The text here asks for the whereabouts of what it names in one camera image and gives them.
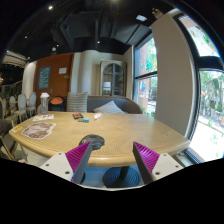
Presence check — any illustrated paper sheet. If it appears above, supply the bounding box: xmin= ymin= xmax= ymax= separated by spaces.
xmin=22 ymin=122 xmax=56 ymax=140

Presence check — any blue wall poster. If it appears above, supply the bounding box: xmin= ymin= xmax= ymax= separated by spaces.
xmin=38 ymin=67 xmax=50 ymax=89

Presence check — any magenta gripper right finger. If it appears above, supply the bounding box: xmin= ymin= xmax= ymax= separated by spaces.
xmin=132 ymin=141 xmax=185 ymax=185

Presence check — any black red small box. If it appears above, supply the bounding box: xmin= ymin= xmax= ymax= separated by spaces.
xmin=72 ymin=113 xmax=84 ymax=119

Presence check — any arched cabinet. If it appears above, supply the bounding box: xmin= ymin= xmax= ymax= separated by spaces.
xmin=100 ymin=60 xmax=127 ymax=96

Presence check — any clear plastic water bottle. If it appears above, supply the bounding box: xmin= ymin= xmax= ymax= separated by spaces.
xmin=40 ymin=92 xmax=49 ymax=115

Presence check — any white printed leaflet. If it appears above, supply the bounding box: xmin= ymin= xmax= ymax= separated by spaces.
xmin=33 ymin=114 xmax=54 ymax=121

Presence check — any white dining chair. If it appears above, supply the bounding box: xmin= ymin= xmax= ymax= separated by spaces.
xmin=27 ymin=92 xmax=36 ymax=116
xmin=14 ymin=94 xmax=27 ymax=122

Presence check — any dark chair at left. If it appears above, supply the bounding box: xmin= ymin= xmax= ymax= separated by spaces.
xmin=0 ymin=119 xmax=18 ymax=161

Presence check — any striped cushion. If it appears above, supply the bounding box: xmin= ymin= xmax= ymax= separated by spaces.
xmin=67 ymin=92 xmax=88 ymax=112

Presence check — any yellow small card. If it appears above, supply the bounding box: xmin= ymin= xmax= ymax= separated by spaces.
xmin=12 ymin=125 xmax=22 ymax=133

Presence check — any black round table base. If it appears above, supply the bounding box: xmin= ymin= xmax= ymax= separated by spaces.
xmin=103 ymin=166 xmax=140 ymax=188

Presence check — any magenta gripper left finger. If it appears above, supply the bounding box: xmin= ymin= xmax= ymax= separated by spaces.
xmin=39 ymin=140 xmax=94 ymax=185

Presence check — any white cushion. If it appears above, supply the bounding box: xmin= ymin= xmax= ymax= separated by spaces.
xmin=94 ymin=101 xmax=123 ymax=114

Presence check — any brown curved sofa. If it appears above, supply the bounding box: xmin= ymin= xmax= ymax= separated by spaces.
xmin=87 ymin=96 xmax=142 ymax=114

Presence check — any white small tube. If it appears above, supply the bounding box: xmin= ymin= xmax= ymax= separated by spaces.
xmin=94 ymin=113 xmax=102 ymax=120

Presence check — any teal marker pen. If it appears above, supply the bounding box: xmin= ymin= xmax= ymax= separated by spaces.
xmin=78 ymin=118 xmax=89 ymax=123

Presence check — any black bag with orange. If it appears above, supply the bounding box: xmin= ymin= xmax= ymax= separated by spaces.
xmin=48 ymin=96 xmax=65 ymax=111

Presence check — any black computer mouse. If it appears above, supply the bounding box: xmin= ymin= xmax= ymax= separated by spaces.
xmin=80 ymin=134 xmax=105 ymax=150

